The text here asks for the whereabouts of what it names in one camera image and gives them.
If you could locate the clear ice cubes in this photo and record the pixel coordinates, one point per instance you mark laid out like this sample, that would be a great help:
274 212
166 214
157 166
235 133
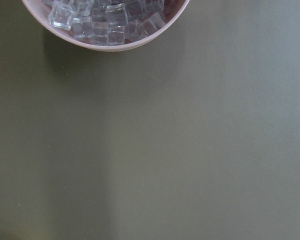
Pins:
109 22

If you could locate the pink bowl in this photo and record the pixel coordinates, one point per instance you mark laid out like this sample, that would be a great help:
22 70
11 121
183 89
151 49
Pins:
40 11

